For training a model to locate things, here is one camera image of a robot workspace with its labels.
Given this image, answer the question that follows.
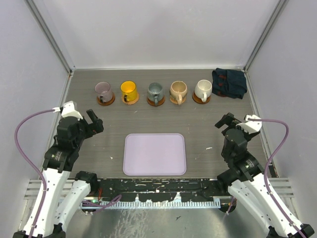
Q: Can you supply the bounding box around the front aluminium rail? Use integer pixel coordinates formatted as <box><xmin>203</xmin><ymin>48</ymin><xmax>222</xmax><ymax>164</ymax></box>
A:
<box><xmin>25</xmin><ymin>178</ymin><xmax>295</xmax><ymax>198</ymax></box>

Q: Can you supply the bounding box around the slotted white cable duct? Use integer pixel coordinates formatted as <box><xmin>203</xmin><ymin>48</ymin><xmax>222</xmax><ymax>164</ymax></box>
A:
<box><xmin>79</xmin><ymin>197</ymin><xmax>221</xmax><ymax>209</ymax></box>

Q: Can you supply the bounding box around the left aluminium frame post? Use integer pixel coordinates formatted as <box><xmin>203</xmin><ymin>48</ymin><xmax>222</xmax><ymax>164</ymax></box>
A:
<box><xmin>24</xmin><ymin>0</ymin><xmax>73</xmax><ymax>74</ymax></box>

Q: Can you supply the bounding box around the white ceramic mug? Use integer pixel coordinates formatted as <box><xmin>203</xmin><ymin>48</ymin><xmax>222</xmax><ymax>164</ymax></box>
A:
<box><xmin>194</xmin><ymin>79</ymin><xmax>212</xmax><ymax>103</ymax></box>

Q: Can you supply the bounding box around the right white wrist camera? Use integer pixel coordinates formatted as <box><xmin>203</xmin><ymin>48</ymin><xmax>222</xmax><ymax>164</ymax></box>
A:
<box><xmin>241</xmin><ymin>115</ymin><xmax>262</xmax><ymax>134</ymax></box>

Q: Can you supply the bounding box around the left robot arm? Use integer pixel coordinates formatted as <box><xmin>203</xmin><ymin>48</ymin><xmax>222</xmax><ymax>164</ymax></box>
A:
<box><xmin>13</xmin><ymin>106</ymin><xmax>104</xmax><ymax>238</ymax></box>

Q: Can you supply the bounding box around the beige ceramic mug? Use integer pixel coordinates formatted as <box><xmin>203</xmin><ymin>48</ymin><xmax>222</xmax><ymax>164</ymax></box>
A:
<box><xmin>169</xmin><ymin>81</ymin><xmax>188</xmax><ymax>105</ymax></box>

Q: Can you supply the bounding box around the dark blue folded cloth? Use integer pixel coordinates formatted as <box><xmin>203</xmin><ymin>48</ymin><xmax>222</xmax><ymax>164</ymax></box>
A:
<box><xmin>211</xmin><ymin>68</ymin><xmax>247</xmax><ymax>99</ymax></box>

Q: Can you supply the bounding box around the lavender plastic tray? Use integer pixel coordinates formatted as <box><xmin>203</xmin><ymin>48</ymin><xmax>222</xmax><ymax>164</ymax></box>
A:
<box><xmin>123</xmin><ymin>133</ymin><xmax>187</xmax><ymax>177</ymax></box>

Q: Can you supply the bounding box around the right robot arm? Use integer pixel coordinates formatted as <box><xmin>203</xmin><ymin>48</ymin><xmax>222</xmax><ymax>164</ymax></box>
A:
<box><xmin>215</xmin><ymin>113</ymin><xmax>315</xmax><ymax>238</ymax></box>

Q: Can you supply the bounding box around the woven rattan coaster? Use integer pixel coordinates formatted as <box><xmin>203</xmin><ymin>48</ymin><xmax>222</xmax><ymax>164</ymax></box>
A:
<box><xmin>169</xmin><ymin>96</ymin><xmax>186</xmax><ymax>105</ymax></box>
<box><xmin>121</xmin><ymin>93</ymin><xmax>139</xmax><ymax>105</ymax></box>

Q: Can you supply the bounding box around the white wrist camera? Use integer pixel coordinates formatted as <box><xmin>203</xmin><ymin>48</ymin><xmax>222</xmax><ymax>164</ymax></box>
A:
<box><xmin>53</xmin><ymin>101</ymin><xmax>83</xmax><ymax>120</ymax></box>
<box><xmin>241</xmin><ymin>115</ymin><xmax>262</xmax><ymax>134</ymax></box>

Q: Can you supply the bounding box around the wooden coaster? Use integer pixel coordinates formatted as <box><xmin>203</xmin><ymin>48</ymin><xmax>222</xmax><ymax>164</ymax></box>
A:
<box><xmin>147</xmin><ymin>96</ymin><xmax>165</xmax><ymax>107</ymax></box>
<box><xmin>97</xmin><ymin>93</ymin><xmax>115</xmax><ymax>106</ymax></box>
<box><xmin>192</xmin><ymin>92</ymin><xmax>211</xmax><ymax>104</ymax></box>

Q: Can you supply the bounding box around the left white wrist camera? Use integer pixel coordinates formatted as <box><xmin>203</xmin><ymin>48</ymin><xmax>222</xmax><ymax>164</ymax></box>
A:
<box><xmin>53</xmin><ymin>101</ymin><xmax>83</xmax><ymax>120</ymax></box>

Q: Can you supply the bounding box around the aluminium frame post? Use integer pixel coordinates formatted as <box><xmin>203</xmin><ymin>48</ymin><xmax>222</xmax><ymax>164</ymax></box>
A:
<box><xmin>24</xmin><ymin>0</ymin><xmax>73</xmax><ymax>74</ymax></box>
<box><xmin>243</xmin><ymin>0</ymin><xmax>288</xmax><ymax>71</ymax></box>

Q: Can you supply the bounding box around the grey green ceramic mug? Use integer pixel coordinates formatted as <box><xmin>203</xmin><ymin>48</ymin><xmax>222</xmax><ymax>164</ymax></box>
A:
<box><xmin>147</xmin><ymin>82</ymin><xmax>164</xmax><ymax>106</ymax></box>

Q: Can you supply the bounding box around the yellow glass mug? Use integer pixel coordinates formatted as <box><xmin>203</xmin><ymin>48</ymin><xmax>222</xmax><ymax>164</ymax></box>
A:
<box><xmin>120</xmin><ymin>81</ymin><xmax>138</xmax><ymax>101</ymax></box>

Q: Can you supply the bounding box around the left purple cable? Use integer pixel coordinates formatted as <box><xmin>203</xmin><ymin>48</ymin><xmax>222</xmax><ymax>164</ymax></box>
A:
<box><xmin>14</xmin><ymin>109</ymin><xmax>123</xmax><ymax>238</ymax></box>

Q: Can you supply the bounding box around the clear purple glass mug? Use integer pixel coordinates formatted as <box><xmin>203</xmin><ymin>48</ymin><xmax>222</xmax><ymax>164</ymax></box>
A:
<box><xmin>95</xmin><ymin>82</ymin><xmax>112</xmax><ymax>103</ymax></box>

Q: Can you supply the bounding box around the right aluminium frame post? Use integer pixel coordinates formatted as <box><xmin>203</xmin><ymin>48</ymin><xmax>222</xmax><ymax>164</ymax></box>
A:
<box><xmin>243</xmin><ymin>0</ymin><xmax>288</xmax><ymax>71</ymax></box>

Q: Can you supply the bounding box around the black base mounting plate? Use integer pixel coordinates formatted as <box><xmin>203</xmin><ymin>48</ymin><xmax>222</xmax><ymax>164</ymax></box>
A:
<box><xmin>88</xmin><ymin>178</ymin><xmax>230</xmax><ymax>202</ymax></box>

